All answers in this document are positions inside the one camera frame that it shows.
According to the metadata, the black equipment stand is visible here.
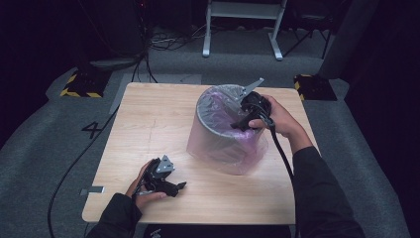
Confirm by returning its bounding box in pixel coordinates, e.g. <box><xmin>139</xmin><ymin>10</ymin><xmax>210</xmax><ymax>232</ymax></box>
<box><xmin>133</xmin><ymin>0</ymin><xmax>159</xmax><ymax>83</ymax></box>

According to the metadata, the long black floor cable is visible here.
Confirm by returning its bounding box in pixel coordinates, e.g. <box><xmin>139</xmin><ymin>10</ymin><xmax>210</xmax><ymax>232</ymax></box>
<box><xmin>47</xmin><ymin>104</ymin><xmax>121</xmax><ymax>238</ymax></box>

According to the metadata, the hand-held gripper cable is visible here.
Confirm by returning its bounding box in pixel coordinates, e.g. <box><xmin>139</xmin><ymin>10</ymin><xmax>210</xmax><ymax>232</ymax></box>
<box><xmin>260</xmin><ymin>111</ymin><xmax>295</xmax><ymax>182</ymax></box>
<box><xmin>132</xmin><ymin>158</ymin><xmax>157</xmax><ymax>202</ymax></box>

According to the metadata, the grey stand base plate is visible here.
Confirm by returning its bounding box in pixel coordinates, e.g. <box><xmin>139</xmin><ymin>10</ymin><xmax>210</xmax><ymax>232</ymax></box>
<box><xmin>88</xmin><ymin>57</ymin><xmax>144</xmax><ymax>72</ymax></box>

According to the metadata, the bundle of floor cables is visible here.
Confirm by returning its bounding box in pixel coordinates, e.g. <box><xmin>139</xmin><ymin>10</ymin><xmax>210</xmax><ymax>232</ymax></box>
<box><xmin>149</xmin><ymin>23</ymin><xmax>207</xmax><ymax>52</ymax></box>

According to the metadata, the grey tape strip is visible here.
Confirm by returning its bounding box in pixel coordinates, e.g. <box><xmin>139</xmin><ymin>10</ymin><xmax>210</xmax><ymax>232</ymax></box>
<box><xmin>79</xmin><ymin>185</ymin><xmax>105</xmax><ymax>196</ymax></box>

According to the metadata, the white metal desk frame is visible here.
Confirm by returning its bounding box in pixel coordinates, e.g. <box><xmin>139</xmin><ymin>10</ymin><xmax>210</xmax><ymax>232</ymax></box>
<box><xmin>201</xmin><ymin>0</ymin><xmax>288</xmax><ymax>61</ymax></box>

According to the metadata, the person's dark torso clothing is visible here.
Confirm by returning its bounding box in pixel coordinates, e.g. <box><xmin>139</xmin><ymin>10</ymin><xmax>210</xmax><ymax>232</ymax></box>
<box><xmin>143</xmin><ymin>224</ymin><xmax>293</xmax><ymax>238</ymax></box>

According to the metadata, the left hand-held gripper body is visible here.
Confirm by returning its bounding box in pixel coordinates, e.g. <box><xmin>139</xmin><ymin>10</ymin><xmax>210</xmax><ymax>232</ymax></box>
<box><xmin>141</xmin><ymin>154</ymin><xmax>178</xmax><ymax>195</ymax></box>

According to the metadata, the grey curtain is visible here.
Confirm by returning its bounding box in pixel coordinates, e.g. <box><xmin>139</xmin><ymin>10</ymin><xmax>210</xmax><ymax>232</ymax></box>
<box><xmin>317</xmin><ymin>0</ymin><xmax>381</xmax><ymax>80</ymax></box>

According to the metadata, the left hand-held gripper cable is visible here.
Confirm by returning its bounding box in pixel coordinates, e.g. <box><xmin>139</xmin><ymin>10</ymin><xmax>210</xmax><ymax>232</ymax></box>
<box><xmin>132</xmin><ymin>158</ymin><xmax>157</xmax><ymax>202</ymax></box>

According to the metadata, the black tripod stand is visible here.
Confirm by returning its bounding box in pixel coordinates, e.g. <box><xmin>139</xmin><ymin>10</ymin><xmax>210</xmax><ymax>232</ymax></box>
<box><xmin>282</xmin><ymin>13</ymin><xmax>333</xmax><ymax>60</ymax></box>

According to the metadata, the person's right hand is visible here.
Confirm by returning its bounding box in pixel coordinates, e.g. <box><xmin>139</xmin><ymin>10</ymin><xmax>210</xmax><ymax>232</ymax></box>
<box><xmin>248</xmin><ymin>94</ymin><xmax>313</xmax><ymax>155</ymax></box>

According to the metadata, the pink plastic bag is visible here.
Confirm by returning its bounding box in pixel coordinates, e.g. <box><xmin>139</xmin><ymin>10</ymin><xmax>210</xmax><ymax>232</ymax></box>
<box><xmin>185</xmin><ymin>83</ymin><xmax>270</xmax><ymax>177</ymax></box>

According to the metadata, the right hand-held gripper cable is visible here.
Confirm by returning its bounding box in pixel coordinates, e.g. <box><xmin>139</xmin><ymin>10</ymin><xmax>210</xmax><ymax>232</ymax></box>
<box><xmin>260</xmin><ymin>111</ymin><xmax>295</xmax><ymax>182</ymax></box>

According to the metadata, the green plastic bin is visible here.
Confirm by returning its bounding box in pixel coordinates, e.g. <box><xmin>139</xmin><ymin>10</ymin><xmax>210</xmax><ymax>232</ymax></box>
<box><xmin>186</xmin><ymin>84</ymin><xmax>269</xmax><ymax>176</ymax></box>

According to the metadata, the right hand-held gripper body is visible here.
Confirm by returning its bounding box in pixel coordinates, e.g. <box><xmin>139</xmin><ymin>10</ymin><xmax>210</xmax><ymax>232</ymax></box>
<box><xmin>235</xmin><ymin>76</ymin><xmax>272</xmax><ymax>121</ymax></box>

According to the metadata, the black yellow striped base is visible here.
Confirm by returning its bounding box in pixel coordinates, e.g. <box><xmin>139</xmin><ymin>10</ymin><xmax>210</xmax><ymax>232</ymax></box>
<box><xmin>293</xmin><ymin>73</ymin><xmax>339</xmax><ymax>102</ymax></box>
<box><xmin>59</xmin><ymin>68</ymin><xmax>112</xmax><ymax>99</ymax></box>

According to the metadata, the person's left hand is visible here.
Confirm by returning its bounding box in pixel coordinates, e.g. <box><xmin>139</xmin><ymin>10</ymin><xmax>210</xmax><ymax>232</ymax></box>
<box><xmin>125</xmin><ymin>160</ymin><xmax>168</xmax><ymax>211</ymax></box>

